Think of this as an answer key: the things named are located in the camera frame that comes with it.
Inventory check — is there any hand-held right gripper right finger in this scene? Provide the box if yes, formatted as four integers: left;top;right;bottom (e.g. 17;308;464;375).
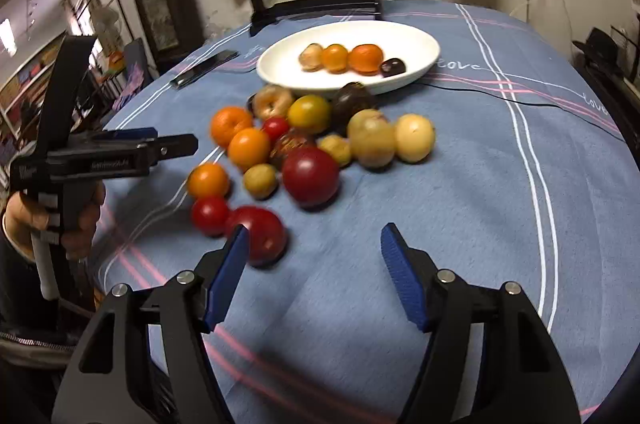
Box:
380;223;583;424

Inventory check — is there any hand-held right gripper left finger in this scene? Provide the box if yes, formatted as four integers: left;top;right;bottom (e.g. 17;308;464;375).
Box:
51;224;251;424

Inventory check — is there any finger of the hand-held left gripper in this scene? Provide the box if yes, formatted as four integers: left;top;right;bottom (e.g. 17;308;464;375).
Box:
142;133;199;166
101;127;159;145

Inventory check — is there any large red tomato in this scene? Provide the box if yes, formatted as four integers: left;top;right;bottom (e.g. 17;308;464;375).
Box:
281;146;341;209
225;205;288;267

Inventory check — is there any small red tomato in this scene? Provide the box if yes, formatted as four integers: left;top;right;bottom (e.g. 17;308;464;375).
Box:
262;116;291;144
191;196;232;237

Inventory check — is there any small yellow fruit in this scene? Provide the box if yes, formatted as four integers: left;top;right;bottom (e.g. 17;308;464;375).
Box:
242;163;279;200
317;134;353;168

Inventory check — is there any beige spotted fruit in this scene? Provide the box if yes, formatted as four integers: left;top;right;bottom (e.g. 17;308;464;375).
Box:
251;85;296;121

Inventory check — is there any dark red mottled fruit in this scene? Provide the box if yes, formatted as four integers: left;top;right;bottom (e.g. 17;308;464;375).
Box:
270;129;317;170

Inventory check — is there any yellow-green round fruit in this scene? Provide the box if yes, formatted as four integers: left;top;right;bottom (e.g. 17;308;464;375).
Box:
286;94;333;135

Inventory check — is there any large pale yellow fruit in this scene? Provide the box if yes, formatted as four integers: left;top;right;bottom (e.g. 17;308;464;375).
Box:
394;114;436;164

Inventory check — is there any large tan fruit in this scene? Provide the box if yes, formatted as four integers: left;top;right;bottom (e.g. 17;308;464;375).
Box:
347;109;397;170

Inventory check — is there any small beige fruit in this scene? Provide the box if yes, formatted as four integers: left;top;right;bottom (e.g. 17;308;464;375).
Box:
299;44;325;71

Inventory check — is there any small orange mandarin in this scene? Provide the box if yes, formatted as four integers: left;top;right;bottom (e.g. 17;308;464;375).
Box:
321;44;349;73

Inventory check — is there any dark purple passion fruit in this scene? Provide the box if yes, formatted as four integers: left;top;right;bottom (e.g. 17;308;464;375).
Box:
331;81;377;130

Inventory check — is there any white oval plate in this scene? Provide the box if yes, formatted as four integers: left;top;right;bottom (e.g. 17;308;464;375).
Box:
256;21;441;97

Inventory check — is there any person's left hand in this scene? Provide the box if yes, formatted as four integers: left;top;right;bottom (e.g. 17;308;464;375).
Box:
2;181;107;261

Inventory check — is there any grey chair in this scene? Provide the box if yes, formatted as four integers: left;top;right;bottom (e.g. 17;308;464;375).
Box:
122;39;161;90

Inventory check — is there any black flat bar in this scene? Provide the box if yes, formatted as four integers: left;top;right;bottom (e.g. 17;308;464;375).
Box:
169;49;241;91

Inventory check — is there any blue striped tablecloth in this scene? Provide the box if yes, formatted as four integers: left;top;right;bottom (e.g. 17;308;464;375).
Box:
92;0;626;424

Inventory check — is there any white standing fan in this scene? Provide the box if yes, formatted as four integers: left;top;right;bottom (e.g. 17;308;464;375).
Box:
92;6;123;55

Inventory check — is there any black desk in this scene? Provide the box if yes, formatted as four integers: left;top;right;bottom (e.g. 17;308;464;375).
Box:
575;54;640;165

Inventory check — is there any black hat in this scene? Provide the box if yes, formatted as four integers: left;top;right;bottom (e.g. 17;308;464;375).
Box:
572;26;626;65

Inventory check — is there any thin black cable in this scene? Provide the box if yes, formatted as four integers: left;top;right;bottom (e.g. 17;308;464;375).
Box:
425;81;626;141

